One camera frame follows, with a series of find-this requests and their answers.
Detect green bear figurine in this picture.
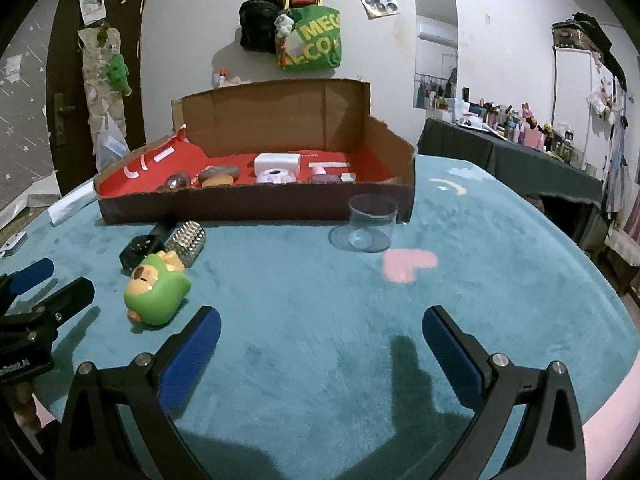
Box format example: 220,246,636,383
124,250,192,326

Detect orange round compact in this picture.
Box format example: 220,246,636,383
201,174,234,188

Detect brown eyeshadow case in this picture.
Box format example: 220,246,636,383
198,164,241,184

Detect lilac round device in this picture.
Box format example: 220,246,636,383
256,168,297,184

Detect white power adapter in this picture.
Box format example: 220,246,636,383
254,153,302,177

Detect pink nail polish bottle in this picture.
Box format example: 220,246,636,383
308,172,356,183

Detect person left hand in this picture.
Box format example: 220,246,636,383
11,382,42,434

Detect white square device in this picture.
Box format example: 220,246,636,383
0,231,27,258

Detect white plastic roll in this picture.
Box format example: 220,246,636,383
48,180,96,226

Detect black square bottle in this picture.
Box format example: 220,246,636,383
119,222,176,275

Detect teal plush table mat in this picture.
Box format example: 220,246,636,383
1,156,639,479

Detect white plastic bag hanging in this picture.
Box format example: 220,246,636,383
96,113,130,172

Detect studded silver cylinder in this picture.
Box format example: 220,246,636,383
165,221,206,268

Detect hanging fabric organizer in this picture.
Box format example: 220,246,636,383
78,25,127,141

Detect green plush toy on door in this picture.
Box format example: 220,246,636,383
106,53,132,96

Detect dark cloth side table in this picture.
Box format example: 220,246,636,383
418,119,602,243

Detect cardboard box red lining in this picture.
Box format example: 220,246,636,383
94,79,416,224

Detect clear plastic cup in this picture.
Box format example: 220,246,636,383
329,194,398,254

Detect pink plush toy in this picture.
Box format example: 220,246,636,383
214,75,250,89

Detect white wardrobe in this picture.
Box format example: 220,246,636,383
552,47,616,180

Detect black backpack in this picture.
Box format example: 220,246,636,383
239,0,284,54

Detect green tote bag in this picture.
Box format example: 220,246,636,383
274,4,342,73

